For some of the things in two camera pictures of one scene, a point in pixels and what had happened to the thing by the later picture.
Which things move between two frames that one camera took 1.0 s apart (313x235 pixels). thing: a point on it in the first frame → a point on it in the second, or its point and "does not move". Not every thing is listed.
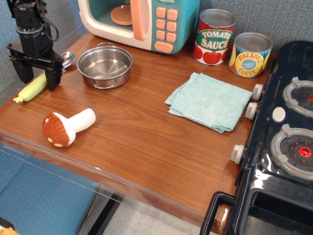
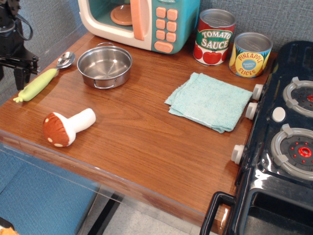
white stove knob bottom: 236,153 does not move
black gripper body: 36,49 → 13,54
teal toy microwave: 165,26 does not move
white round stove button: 278,114 does not move
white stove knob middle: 251,110 does not move
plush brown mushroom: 60,131 does not move
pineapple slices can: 250,54 does not move
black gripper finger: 25,71 → 1,72
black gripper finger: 53,77 → 22,77
